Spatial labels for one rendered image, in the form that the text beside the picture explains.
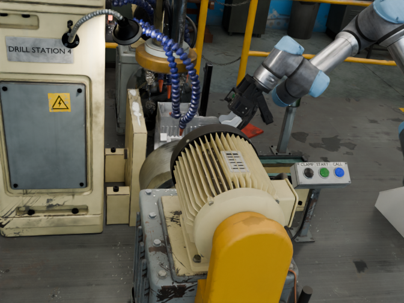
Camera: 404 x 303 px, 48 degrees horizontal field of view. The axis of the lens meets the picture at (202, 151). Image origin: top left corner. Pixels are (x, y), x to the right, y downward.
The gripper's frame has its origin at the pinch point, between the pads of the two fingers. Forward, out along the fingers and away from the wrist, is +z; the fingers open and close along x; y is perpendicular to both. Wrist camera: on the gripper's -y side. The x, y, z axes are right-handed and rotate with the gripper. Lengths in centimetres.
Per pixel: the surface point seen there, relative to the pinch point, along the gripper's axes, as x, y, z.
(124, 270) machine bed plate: 27, 14, 41
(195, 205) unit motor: 63, 32, -7
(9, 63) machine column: 12, 66, 7
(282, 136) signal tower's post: -34, -41, -1
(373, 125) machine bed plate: -61, -99, -24
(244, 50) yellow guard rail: -230, -95, 4
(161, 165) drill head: 24.5, 23.7, 7.8
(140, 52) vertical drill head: -4.1, 36.9, -7.5
